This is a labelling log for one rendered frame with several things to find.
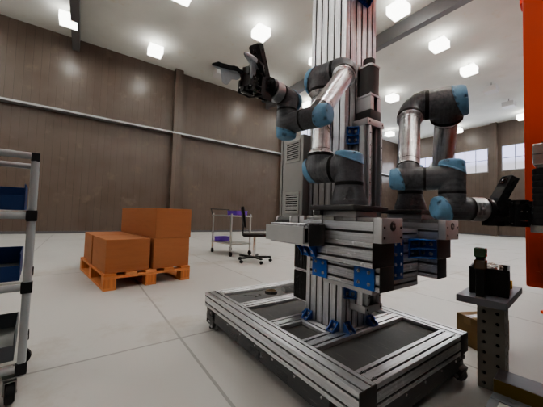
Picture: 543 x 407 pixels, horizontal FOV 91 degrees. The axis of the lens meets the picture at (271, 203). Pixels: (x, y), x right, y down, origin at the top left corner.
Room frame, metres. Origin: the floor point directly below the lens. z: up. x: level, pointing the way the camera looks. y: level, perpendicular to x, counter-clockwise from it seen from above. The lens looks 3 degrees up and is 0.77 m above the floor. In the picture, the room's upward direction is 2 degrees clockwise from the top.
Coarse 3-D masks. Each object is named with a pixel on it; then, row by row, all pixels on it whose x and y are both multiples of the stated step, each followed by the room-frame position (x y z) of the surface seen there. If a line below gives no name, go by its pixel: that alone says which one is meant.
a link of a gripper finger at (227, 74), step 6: (216, 66) 0.83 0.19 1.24; (222, 66) 0.83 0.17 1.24; (228, 66) 0.84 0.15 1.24; (234, 66) 0.84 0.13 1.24; (222, 72) 0.84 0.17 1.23; (228, 72) 0.85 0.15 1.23; (234, 72) 0.85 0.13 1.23; (222, 78) 0.85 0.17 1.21; (228, 78) 0.85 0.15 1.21; (234, 78) 0.86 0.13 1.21
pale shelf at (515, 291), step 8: (512, 288) 1.32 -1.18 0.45; (520, 288) 1.33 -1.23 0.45; (464, 296) 1.18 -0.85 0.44; (472, 296) 1.16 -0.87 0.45; (488, 296) 1.17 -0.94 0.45; (496, 296) 1.17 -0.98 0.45; (512, 296) 1.18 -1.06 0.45; (480, 304) 1.14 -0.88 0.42; (488, 304) 1.12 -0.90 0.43; (496, 304) 1.10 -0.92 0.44; (504, 304) 1.08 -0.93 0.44
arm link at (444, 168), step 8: (448, 160) 0.83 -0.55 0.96; (456, 160) 0.82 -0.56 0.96; (464, 160) 0.83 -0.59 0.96; (432, 168) 0.86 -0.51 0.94; (440, 168) 0.84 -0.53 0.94; (448, 168) 0.83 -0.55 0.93; (456, 168) 0.82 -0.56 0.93; (464, 168) 0.82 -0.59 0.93; (432, 176) 0.85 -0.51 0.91; (440, 176) 0.84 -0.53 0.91; (448, 176) 0.83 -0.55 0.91; (456, 176) 0.82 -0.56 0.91; (464, 176) 0.82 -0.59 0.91; (432, 184) 0.85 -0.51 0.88; (440, 184) 0.84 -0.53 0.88; (448, 184) 0.83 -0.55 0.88; (456, 184) 0.82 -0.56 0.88; (464, 184) 0.82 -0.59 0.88; (440, 192) 0.85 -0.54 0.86; (448, 192) 0.83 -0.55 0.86; (456, 192) 0.82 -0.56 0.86; (464, 192) 0.82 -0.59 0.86
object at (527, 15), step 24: (528, 0) 1.06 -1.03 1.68; (528, 24) 1.06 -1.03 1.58; (528, 48) 1.06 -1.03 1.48; (528, 72) 1.06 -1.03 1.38; (528, 96) 1.07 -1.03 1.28; (528, 120) 1.07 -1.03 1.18; (528, 144) 1.07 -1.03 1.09; (528, 168) 1.07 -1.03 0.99; (528, 192) 1.07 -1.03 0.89; (528, 240) 1.07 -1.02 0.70; (528, 264) 1.07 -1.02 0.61
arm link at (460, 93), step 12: (432, 96) 1.01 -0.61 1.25; (444, 96) 0.99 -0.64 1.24; (456, 96) 0.98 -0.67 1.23; (468, 96) 0.97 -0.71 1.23; (432, 108) 1.02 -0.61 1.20; (444, 108) 1.01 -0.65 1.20; (456, 108) 0.99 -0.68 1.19; (468, 108) 0.98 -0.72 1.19; (432, 120) 1.08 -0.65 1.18; (444, 120) 1.04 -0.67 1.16; (456, 120) 1.04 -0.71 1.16; (444, 132) 1.10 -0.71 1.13; (456, 132) 1.10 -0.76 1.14; (444, 144) 1.14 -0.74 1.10; (432, 156) 1.24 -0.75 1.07; (444, 156) 1.18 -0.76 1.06
